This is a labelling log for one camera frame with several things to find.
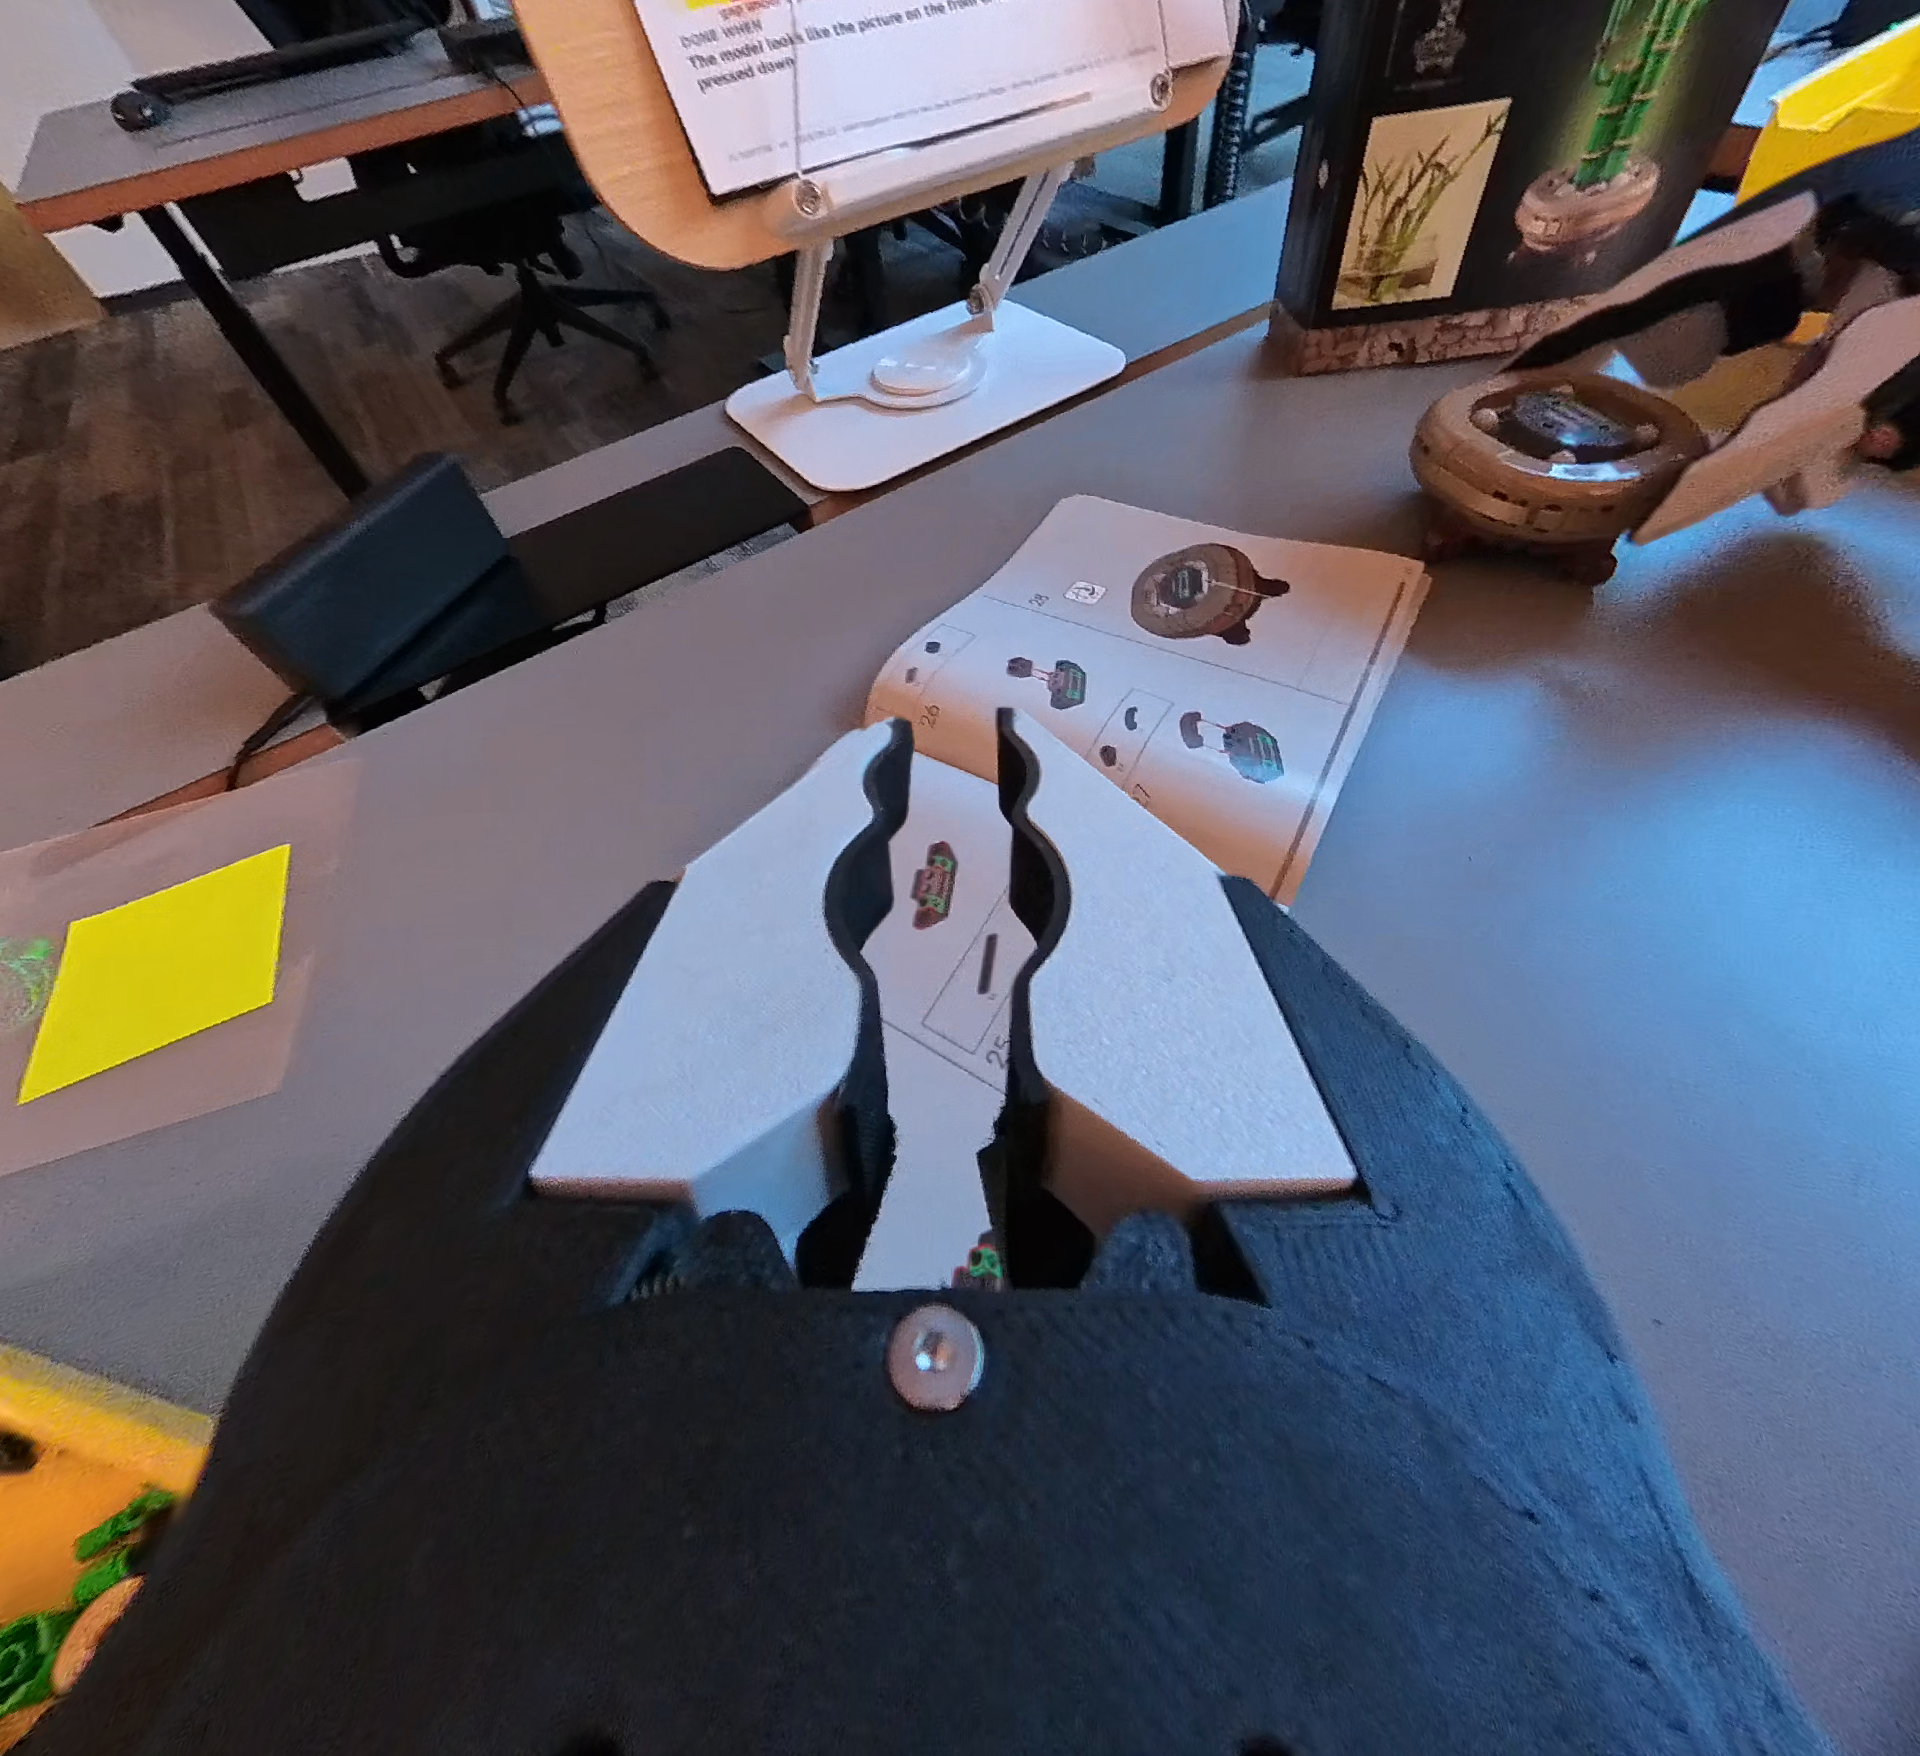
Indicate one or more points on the black bamboo set box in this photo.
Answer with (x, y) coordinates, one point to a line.
(1501, 17)

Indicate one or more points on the tan round brick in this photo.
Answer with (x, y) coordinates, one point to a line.
(97, 1630)

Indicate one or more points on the clear plastic sleeve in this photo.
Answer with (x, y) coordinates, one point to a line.
(181, 827)

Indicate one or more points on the black computer mouse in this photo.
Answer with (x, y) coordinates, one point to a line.
(137, 109)

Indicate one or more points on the black power box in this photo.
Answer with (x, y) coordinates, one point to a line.
(376, 587)

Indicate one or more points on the yellow parts bin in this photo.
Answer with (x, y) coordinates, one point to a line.
(1846, 114)
(61, 1411)

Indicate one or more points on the tan brick-built pot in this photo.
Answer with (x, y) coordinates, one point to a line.
(1478, 481)

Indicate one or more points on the printed instruction sheet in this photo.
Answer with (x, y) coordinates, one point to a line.
(961, 30)

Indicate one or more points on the black keyboard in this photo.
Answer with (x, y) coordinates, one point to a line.
(286, 61)

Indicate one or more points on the yellow paper sheet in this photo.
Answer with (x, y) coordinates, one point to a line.
(149, 977)

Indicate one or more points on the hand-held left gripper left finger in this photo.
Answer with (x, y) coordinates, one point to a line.
(720, 1020)

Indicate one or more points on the adjoining grey desk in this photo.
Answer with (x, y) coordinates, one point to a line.
(1185, 271)

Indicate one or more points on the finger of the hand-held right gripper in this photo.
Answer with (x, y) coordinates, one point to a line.
(1816, 413)
(1726, 264)

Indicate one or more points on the instruction sheet on stand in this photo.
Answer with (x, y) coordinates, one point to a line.
(599, 61)

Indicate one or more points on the small black desk device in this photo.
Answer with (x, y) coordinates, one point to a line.
(489, 42)

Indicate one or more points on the green brick pieces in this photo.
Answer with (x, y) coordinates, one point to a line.
(119, 1524)

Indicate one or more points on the background desk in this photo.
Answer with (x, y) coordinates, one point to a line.
(271, 130)

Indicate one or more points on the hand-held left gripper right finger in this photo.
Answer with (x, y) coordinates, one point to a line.
(1171, 1020)

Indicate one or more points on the open instruction booklet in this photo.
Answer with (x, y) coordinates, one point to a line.
(1306, 646)

